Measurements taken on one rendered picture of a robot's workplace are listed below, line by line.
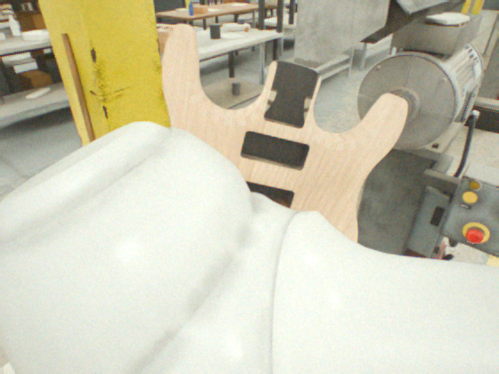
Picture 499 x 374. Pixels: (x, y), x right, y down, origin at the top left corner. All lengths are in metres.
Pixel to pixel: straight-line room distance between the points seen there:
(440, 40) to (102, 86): 1.01
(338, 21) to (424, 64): 0.33
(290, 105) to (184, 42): 0.16
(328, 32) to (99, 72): 0.81
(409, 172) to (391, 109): 0.73
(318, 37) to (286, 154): 0.29
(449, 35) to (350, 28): 0.35
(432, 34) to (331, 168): 0.56
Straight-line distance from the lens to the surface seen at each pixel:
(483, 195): 1.01
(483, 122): 4.51
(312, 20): 0.72
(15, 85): 5.22
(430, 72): 0.95
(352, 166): 0.51
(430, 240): 1.37
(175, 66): 0.46
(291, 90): 0.48
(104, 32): 1.28
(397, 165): 1.22
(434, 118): 0.97
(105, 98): 1.31
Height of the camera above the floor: 1.57
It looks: 34 degrees down
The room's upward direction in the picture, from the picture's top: straight up
